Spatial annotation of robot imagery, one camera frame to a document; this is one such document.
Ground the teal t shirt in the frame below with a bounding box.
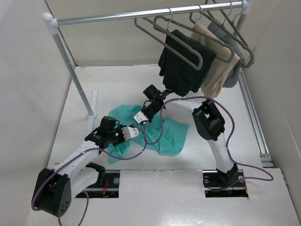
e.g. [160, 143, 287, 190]
[109, 105, 189, 156]

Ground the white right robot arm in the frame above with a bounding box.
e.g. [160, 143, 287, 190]
[134, 85, 238, 190]

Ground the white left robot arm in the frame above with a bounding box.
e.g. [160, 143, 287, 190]
[31, 116, 127, 218]

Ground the taupe hanger with black garment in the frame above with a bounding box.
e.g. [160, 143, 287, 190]
[154, 16, 236, 64]

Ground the taupe hanger with cream garment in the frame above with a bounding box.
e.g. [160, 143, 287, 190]
[192, 7, 254, 68]

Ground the taupe hanger with grey garment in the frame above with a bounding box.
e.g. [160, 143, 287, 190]
[205, 0, 253, 50]

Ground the black hanging garment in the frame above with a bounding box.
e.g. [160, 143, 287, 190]
[158, 30, 217, 97]

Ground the cream ribbed garment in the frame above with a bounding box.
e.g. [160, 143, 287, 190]
[191, 23, 240, 98]

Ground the grey hanging garment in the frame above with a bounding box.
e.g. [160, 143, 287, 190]
[206, 21, 247, 88]

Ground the white metal clothes rack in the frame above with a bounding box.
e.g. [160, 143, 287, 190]
[41, 0, 254, 118]

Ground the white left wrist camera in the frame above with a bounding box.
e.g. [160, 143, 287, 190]
[122, 127, 139, 141]

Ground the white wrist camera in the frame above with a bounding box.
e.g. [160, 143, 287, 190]
[134, 111, 149, 125]
[122, 127, 139, 141]

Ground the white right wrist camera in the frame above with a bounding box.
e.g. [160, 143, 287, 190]
[134, 111, 149, 125]

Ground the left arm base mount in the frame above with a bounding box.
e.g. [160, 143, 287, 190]
[85, 171, 120, 199]

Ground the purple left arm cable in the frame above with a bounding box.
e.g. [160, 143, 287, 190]
[32, 124, 151, 226]

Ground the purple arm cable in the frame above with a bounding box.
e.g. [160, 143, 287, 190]
[143, 95, 275, 190]
[32, 124, 151, 226]

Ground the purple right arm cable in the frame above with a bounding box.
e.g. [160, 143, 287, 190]
[143, 95, 275, 190]

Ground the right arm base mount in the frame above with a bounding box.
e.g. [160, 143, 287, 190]
[202, 169, 249, 198]

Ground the aluminium rail right side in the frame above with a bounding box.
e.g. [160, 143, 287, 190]
[238, 68, 274, 168]

